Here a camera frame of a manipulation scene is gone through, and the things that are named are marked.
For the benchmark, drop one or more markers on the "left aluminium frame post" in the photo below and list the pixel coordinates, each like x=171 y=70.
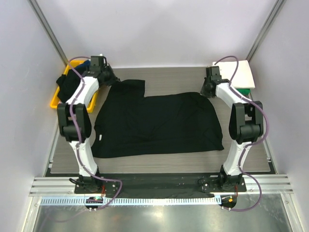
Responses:
x=48 y=30

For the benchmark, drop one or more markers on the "aluminium frame post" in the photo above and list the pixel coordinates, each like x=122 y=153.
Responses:
x=48 y=30
x=275 y=10

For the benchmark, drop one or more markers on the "black shirt in bin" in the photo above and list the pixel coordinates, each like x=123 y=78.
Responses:
x=68 y=84

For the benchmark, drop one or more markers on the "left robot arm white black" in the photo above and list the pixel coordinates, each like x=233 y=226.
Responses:
x=75 y=125

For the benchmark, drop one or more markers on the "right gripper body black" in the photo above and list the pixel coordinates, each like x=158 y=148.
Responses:
x=204 y=91

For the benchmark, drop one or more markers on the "slotted cable duct strip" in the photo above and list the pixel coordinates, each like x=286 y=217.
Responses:
x=130 y=201

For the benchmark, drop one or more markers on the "black t shirt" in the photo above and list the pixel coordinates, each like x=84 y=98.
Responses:
x=130 y=124

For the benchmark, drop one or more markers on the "folded white t shirt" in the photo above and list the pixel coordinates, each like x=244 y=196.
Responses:
x=243 y=77

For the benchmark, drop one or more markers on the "blue shirt in bin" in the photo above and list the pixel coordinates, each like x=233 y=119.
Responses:
x=84 y=65

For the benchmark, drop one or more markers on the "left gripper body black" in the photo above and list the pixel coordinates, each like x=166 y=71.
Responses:
x=109 y=77

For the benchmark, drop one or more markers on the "right aluminium frame post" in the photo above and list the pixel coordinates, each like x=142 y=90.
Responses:
x=275 y=10

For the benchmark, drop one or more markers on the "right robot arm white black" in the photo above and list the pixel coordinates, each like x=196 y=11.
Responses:
x=246 y=126

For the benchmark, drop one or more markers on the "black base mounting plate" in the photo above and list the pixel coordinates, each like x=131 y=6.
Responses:
x=143 y=187

